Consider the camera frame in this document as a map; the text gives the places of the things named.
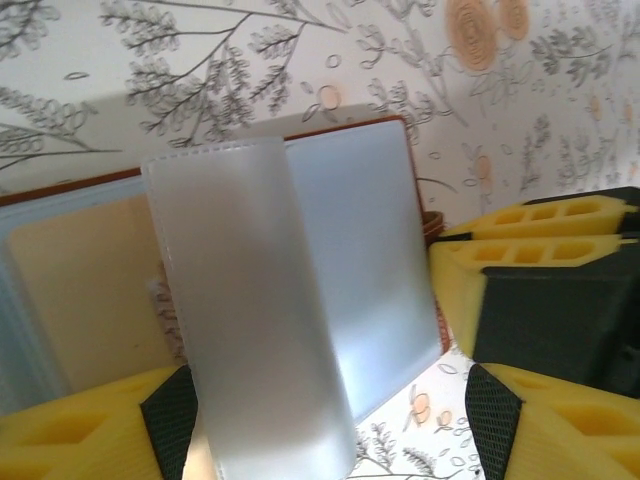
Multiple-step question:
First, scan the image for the brown leather card wallet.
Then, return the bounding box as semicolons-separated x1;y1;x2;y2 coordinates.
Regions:
0;113;454;480

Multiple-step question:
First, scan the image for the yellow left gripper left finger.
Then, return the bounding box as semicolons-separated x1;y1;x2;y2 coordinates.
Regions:
0;364;201;480

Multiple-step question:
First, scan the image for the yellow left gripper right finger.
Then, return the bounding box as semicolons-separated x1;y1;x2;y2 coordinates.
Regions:
464;362;640;480

